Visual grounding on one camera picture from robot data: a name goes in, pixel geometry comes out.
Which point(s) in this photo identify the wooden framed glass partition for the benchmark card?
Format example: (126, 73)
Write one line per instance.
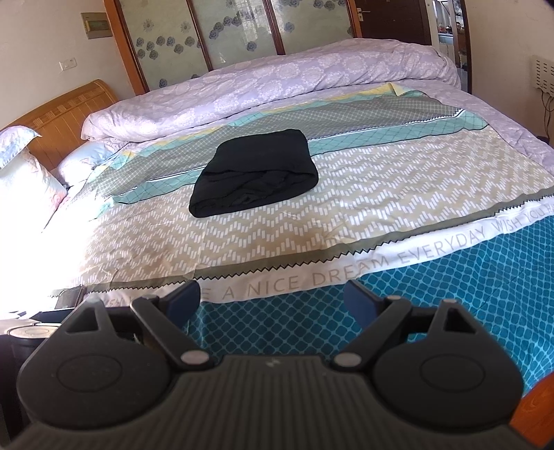
(242, 30)

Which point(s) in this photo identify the wooden headboard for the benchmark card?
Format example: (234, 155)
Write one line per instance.
(65, 112)

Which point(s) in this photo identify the white floral pillow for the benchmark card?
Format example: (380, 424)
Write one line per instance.
(30, 181)

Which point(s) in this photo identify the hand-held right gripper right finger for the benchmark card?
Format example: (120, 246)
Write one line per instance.
(361, 299)

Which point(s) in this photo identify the black pants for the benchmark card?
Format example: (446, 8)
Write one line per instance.
(255, 173)

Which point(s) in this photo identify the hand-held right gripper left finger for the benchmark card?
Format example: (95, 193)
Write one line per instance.
(184, 298)

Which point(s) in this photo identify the white wall socket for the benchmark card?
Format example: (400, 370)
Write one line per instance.
(68, 64)

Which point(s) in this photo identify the light blue pillow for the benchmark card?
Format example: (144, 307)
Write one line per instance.
(84, 162)

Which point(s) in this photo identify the dark brown door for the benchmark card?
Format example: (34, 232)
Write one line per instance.
(398, 19)

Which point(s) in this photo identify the lilac floral quilt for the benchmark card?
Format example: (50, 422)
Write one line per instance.
(281, 82)

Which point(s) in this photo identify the patterned bed sheet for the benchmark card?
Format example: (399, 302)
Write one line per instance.
(303, 233)

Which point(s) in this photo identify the beige wall panel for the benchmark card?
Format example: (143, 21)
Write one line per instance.
(96, 25)

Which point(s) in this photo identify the wooden bed frame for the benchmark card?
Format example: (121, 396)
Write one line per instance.
(536, 415)

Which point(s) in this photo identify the dark flat rectangular device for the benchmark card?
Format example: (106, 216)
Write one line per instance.
(69, 298)

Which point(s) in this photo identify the round silver lid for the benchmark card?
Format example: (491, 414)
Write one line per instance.
(30, 333)

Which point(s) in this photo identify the white vented wall box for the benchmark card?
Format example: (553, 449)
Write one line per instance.
(544, 73)

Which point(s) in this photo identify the dark nightstand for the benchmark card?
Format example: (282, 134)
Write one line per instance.
(17, 372)

